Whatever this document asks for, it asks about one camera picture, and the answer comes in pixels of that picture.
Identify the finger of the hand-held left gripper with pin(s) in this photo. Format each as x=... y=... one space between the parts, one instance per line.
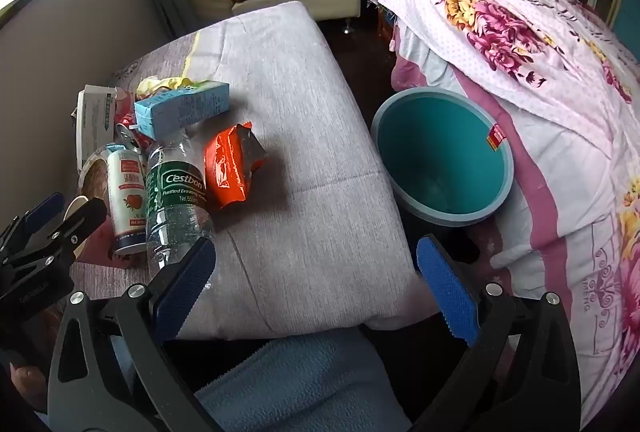
x=85 y=218
x=45 y=211

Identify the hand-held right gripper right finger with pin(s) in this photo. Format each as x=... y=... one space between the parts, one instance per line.
x=445 y=287

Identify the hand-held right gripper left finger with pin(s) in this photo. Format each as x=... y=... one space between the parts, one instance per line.
x=185 y=287

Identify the round paper food bowl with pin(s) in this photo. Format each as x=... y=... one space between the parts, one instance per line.
x=92 y=177

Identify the white strawberry drink can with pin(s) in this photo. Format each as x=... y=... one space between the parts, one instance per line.
x=127 y=197

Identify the clear plastic water bottle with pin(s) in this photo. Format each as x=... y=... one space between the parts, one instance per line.
x=177 y=212

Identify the orange snack packet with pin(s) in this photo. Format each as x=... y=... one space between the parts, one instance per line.
x=222 y=171

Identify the teal plastic bin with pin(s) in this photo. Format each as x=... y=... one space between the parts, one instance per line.
x=440 y=151

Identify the light blue drink carton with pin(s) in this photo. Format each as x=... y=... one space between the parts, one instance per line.
x=180 y=109

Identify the yellow wrapper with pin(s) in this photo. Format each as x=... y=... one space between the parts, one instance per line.
x=160 y=85

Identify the person's left hand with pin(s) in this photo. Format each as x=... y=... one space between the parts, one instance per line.
x=29 y=387

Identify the red soda can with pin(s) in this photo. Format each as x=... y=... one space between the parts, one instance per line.
x=127 y=131

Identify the white medicine box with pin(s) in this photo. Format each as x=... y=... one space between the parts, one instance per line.
x=92 y=121

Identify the blue fleece cloth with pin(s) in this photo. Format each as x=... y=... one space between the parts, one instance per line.
x=300 y=387

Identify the grey bed blanket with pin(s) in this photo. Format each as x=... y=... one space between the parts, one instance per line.
x=300 y=136

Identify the pink floral quilt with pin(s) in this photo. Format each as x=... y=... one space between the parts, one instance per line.
x=550 y=111

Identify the wooden bedside cabinet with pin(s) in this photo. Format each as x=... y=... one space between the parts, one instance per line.
x=386 y=29

